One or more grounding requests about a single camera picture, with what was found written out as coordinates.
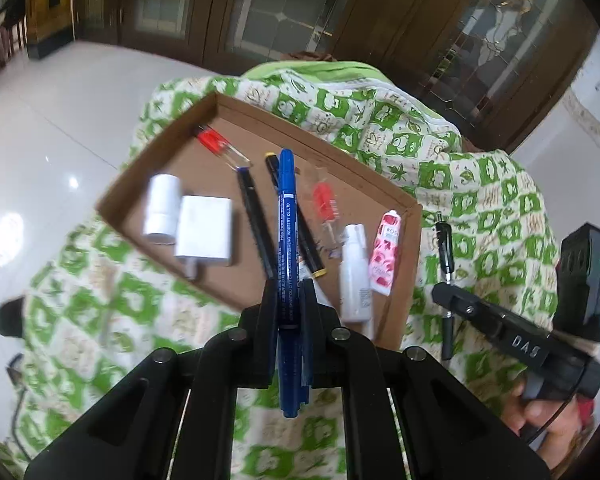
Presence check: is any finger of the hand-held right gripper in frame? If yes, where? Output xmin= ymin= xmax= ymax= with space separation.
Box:
xmin=432 ymin=282 xmax=506 ymax=333

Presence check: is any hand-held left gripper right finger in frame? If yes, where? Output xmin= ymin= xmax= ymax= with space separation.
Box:
xmin=300 ymin=280 xmax=551 ymax=480

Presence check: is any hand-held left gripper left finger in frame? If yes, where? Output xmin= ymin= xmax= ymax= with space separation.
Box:
xmin=24 ymin=280 xmax=278 ymax=480

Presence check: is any white ointment tube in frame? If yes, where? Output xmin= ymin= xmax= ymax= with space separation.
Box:
xmin=310 ymin=277 xmax=333 ymax=308

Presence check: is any black retractable pen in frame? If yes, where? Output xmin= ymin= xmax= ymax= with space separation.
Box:
xmin=433 ymin=211 xmax=457 ymax=362

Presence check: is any white spray bottle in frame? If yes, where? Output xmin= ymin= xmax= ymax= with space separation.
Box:
xmin=339 ymin=223 xmax=377 ymax=326

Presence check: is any black pen with yellow ends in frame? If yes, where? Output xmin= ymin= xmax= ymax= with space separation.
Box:
xmin=263 ymin=151 xmax=329 ymax=279

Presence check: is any pink floral cream tube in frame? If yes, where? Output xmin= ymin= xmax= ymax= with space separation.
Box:
xmin=368 ymin=209 xmax=403 ymax=297

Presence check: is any blue marker pen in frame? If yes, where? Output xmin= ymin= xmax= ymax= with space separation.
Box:
xmin=275 ymin=148 xmax=312 ymax=419

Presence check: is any white charger plug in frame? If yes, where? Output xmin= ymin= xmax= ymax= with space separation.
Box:
xmin=173 ymin=195 xmax=234 ymax=282

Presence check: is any clear tube with red label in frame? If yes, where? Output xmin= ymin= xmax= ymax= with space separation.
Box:
xmin=194 ymin=126 xmax=254 ymax=172
xmin=309 ymin=169 xmax=344 ymax=262

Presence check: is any shallow cardboard tray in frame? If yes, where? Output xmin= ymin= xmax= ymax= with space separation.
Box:
xmin=95 ymin=91 xmax=423 ymax=348

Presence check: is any white pill bottle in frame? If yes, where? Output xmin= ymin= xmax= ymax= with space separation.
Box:
xmin=141 ymin=173 xmax=182 ymax=247

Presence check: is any person's right forearm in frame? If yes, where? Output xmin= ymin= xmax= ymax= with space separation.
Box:
xmin=545 ymin=400 xmax=600 ymax=478

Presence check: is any person's right hand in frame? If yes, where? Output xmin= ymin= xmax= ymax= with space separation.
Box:
xmin=502 ymin=380 xmax=589 ymax=442

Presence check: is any green printed blanket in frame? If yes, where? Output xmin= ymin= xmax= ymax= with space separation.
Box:
xmin=0 ymin=57 xmax=563 ymax=480

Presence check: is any black round object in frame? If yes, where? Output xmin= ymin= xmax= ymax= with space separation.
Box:
xmin=0 ymin=296 xmax=29 ymax=339

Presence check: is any wooden glass door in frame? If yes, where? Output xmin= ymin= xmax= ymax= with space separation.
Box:
xmin=75 ymin=0 xmax=600 ymax=153

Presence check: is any golden wooden cabinet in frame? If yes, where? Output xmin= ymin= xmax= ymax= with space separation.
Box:
xmin=24 ymin=0 xmax=83 ymax=60

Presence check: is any grey cable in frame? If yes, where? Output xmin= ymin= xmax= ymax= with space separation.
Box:
xmin=6 ymin=352 xmax=32 ymax=442

